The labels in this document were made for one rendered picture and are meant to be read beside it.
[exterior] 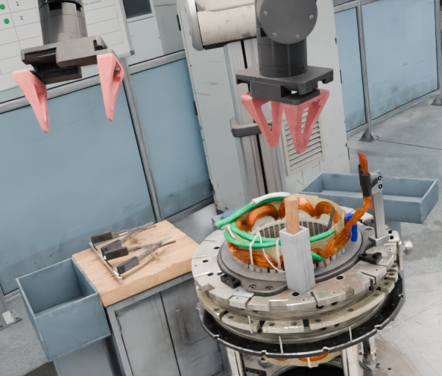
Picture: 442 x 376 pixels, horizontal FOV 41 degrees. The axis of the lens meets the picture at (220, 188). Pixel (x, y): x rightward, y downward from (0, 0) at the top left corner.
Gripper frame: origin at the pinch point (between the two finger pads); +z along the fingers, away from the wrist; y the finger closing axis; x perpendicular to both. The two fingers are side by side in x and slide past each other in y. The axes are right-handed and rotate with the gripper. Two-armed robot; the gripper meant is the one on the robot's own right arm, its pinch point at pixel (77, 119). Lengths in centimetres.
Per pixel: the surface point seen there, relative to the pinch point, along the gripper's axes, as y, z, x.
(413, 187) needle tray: 53, 12, 46
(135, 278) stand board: -1.1, 20.3, 27.5
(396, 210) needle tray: 47, 16, 39
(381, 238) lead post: 38.3, 20.9, 18.0
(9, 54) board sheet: -76, -96, 187
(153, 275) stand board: 2.0, 20.3, 28.2
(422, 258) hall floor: 103, 31, 224
